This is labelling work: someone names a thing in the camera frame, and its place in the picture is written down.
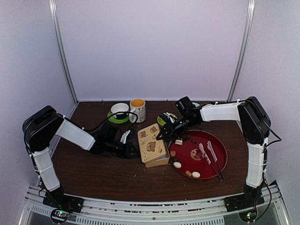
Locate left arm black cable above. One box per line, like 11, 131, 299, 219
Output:
82, 111, 138, 132

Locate white round chocolate left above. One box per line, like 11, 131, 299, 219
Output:
173, 162, 182, 168

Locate beige bear tin lid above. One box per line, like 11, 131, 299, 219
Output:
137, 123, 167, 164

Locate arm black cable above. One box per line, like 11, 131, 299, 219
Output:
82, 111, 138, 132
264, 126, 282, 147

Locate red round tray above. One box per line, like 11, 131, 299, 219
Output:
168, 130, 227, 180

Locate white floral mug orange inside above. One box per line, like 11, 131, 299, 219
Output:
129, 99, 146, 123

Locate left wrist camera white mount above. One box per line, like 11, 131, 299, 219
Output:
120, 129, 135, 144

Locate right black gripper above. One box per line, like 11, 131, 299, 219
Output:
157, 115, 197, 141

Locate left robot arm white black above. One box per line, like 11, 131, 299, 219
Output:
22, 105, 140, 208

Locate caramel brown chocolate front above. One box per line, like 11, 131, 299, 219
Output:
185, 171, 192, 177

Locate dark chocolate top square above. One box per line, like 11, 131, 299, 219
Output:
182, 135, 191, 140

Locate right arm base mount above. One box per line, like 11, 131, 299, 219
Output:
224, 194, 265, 223

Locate white chocolate pieces top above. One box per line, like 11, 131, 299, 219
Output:
175, 140, 183, 145

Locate caramel square chocolate left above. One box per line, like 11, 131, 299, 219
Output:
170, 151, 176, 157

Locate white and navy bowl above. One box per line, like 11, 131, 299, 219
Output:
111, 103, 129, 120

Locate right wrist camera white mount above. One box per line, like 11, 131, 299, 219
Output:
159, 112, 178, 123

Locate right aluminium frame post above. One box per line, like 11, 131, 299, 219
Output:
226, 0, 255, 102

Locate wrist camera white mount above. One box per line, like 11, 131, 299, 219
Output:
120, 129, 135, 144
159, 112, 178, 123

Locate beige metal tin box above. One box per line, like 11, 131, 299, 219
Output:
145, 152, 170, 168

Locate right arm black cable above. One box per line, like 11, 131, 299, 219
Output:
264, 126, 282, 147

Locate white round chocolate front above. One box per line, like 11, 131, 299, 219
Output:
192, 172, 201, 178

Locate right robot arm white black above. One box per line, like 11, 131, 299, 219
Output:
156, 97, 271, 207

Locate pink cat paw tongs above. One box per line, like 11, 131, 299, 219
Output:
199, 141, 225, 182

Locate lime green bowl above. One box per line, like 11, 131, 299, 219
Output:
157, 112, 178, 127

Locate green saucer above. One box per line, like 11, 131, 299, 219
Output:
107, 111, 130, 124

